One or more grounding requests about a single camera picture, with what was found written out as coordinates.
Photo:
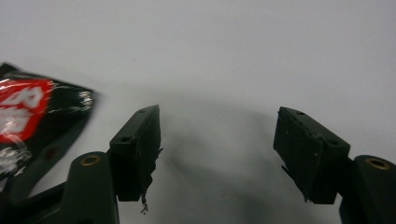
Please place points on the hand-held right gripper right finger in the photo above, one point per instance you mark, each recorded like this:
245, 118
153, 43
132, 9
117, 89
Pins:
311, 155

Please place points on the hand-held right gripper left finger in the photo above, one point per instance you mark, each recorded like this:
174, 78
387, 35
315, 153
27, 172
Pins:
134, 155

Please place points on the black and red snack packet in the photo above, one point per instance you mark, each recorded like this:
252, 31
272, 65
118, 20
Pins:
34, 121

